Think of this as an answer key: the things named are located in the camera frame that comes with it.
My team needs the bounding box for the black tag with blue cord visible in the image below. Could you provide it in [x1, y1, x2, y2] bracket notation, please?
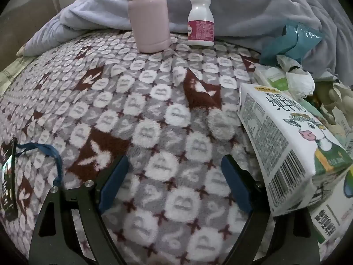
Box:
[0, 139, 64, 223]

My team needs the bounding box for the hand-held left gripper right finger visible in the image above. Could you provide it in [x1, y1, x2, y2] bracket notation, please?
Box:
[221, 155, 322, 265]

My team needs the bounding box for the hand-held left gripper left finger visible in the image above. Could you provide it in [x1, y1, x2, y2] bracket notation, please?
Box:
[29, 155, 130, 265]

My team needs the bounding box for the cow print milk carton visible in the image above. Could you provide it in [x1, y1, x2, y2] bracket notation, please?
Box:
[237, 84, 353, 217]

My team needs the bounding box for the printed blanket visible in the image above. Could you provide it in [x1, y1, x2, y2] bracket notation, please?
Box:
[0, 30, 353, 265]

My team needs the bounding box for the pink insulated bottle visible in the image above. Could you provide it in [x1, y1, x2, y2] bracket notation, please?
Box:
[127, 0, 171, 53]

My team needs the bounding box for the blue snack packet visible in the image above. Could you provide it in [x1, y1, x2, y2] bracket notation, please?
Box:
[261, 23, 323, 67]

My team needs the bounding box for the crumpled white tissue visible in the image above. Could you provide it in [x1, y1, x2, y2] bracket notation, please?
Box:
[276, 55, 315, 98]

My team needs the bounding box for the white pill bottle pink label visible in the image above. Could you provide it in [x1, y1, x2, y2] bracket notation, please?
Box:
[188, 0, 215, 46]

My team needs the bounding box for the green white tissue packet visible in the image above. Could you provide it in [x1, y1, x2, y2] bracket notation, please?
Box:
[254, 68, 290, 93]

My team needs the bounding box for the grey blue duvet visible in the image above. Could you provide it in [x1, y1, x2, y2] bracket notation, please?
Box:
[21, 0, 353, 80]

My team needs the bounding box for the green plaid sheet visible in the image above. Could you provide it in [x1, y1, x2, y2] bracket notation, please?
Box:
[0, 59, 31, 94]

